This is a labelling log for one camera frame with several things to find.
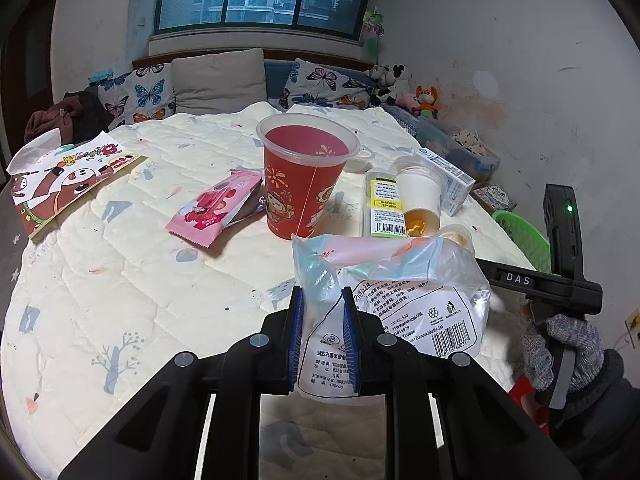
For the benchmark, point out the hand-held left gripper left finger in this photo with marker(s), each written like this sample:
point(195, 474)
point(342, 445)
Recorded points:
point(296, 340)

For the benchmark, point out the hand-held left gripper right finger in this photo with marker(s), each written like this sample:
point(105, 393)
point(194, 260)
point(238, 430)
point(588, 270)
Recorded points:
point(350, 340)

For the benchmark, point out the green plastic basket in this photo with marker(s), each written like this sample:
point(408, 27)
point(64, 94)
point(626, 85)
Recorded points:
point(525, 235)

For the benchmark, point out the clear printed plastic bag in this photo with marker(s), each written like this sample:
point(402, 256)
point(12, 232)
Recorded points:
point(400, 285)

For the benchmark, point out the person's right forearm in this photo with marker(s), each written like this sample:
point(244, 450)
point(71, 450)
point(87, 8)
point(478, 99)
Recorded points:
point(600, 400)

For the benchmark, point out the person's right hand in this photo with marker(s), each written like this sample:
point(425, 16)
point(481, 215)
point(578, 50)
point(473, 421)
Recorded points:
point(575, 340)

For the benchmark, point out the cardboard box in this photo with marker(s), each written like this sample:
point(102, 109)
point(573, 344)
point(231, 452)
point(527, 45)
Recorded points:
point(495, 197)

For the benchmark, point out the small jelly cup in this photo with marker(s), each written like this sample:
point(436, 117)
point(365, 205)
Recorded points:
point(456, 235)

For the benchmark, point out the blue and white carton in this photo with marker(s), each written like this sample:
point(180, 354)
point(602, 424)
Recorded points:
point(457, 185)

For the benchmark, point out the clear plastic storage box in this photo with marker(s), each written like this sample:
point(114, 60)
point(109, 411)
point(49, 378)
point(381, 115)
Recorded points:
point(460, 152)

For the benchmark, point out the yellow label bottle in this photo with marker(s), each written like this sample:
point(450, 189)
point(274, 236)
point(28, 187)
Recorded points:
point(385, 205)

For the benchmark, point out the white pudding cup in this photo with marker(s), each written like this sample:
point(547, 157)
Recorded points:
point(419, 190)

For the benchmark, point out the red paper cup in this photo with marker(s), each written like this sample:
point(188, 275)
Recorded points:
point(300, 185)

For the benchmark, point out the pink snack packet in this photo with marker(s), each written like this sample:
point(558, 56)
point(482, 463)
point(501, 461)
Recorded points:
point(210, 207)

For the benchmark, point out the red plastic stool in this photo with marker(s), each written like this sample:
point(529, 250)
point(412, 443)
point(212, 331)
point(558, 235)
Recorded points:
point(525, 397)

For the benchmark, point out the small clear plastic cup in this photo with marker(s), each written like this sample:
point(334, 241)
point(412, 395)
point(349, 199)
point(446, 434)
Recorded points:
point(361, 162)

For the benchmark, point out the orange fox plush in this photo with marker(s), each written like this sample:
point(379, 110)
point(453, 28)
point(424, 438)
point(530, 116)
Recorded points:
point(427, 100)

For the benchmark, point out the blue striped cloth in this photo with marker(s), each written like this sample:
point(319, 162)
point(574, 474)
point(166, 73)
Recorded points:
point(405, 120)

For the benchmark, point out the pink plush toy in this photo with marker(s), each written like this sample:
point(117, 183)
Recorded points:
point(407, 102)

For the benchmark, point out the black and white cow plush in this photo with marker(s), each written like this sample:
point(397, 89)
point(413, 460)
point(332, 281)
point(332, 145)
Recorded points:
point(387, 82)

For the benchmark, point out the butterfly print pillow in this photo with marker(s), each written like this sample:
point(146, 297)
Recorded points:
point(137, 95)
point(325, 82)

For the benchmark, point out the blue cushion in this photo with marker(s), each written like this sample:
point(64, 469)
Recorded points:
point(277, 80)

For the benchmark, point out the grey pillow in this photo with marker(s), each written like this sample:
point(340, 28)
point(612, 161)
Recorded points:
point(217, 82)

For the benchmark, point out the cartoon printed paper bag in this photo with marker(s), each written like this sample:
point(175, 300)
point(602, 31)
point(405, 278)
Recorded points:
point(65, 180)

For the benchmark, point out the dark clothes pile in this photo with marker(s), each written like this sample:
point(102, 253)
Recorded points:
point(75, 115)

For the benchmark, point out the green paper wall decoration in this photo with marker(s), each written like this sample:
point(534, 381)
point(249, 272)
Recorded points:
point(372, 30)

